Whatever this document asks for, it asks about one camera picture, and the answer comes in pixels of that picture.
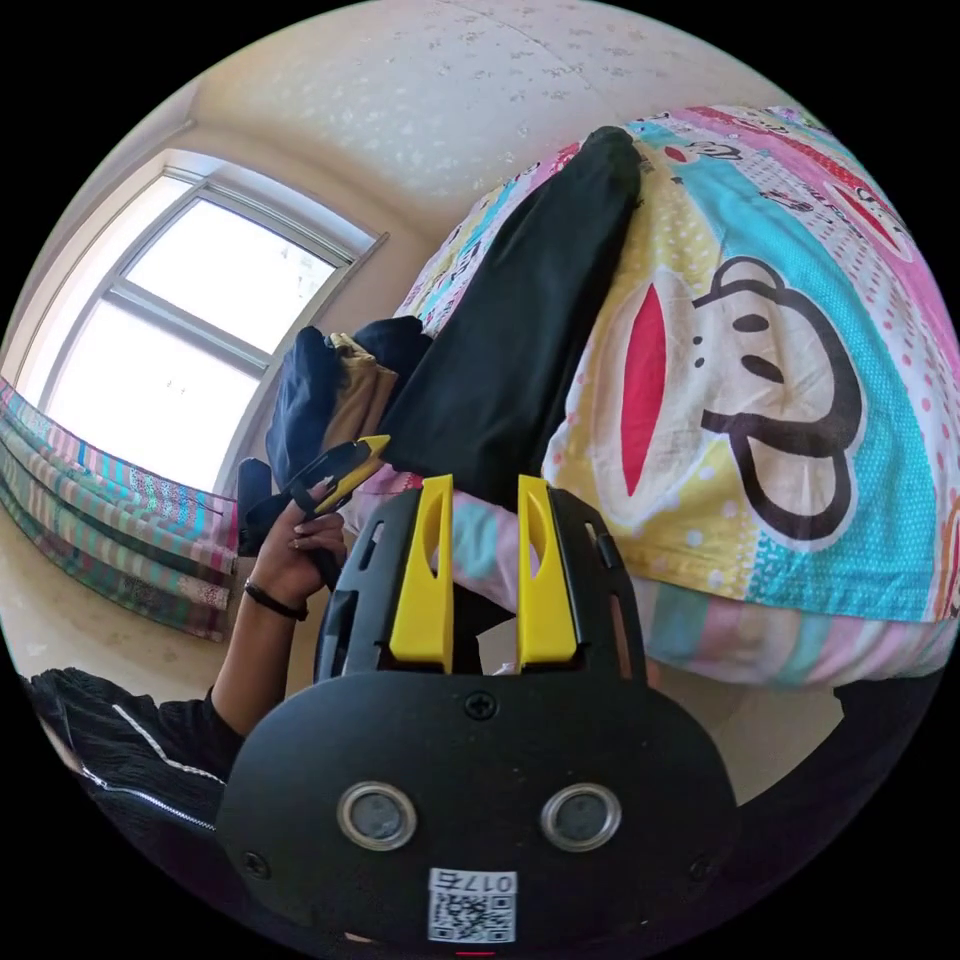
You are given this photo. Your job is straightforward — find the window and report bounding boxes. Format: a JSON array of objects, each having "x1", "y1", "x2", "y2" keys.
[{"x1": 13, "y1": 148, "x2": 391, "y2": 498}]

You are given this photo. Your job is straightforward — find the black pants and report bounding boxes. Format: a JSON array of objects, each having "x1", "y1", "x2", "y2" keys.
[{"x1": 377, "y1": 125, "x2": 644, "y2": 516}]

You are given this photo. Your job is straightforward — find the bed with cartoon printed sheet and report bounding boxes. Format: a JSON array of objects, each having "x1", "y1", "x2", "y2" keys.
[{"x1": 350, "y1": 103, "x2": 960, "y2": 693}]

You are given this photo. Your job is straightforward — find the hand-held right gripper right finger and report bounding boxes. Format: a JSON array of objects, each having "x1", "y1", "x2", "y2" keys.
[{"x1": 516, "y1": 473, "x2": 580, "y2": 670}]

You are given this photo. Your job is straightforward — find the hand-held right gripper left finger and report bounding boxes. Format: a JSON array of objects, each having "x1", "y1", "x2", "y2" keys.
[{"x1": 388, "y1": 473, "x2": 456, "y2": 673}]

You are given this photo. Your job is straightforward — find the person's body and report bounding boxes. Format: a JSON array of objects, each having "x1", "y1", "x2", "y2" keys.
[{"x1": 28, "y1": 665, "x2": 948, "y2": 960}]

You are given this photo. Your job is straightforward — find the person's left forearm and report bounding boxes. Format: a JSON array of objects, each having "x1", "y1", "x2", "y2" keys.
[{"x1": 212, "y1": 580, "x2": 310, "y2": 738}]

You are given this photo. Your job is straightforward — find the striped quilt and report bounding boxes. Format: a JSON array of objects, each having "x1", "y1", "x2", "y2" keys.
[{"x1": 0, "y1": 377, "x2": 243, "y2": 643}]

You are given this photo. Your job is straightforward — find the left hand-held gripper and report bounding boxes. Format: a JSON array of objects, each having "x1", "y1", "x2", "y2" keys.
[{"x1": 236, "y1": 434, "x2": 393, "y2": 595}]

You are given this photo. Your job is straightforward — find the person's left hand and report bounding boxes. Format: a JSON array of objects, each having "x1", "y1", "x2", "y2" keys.
[{"x1": 249, "y1": 479, "x2": 348, "y2": 610}]

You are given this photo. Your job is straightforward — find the pile of clothes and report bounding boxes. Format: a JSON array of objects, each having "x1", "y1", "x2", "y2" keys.
[{"x1": 265, "y1": 314, "x2": 436, "y2": 489}]

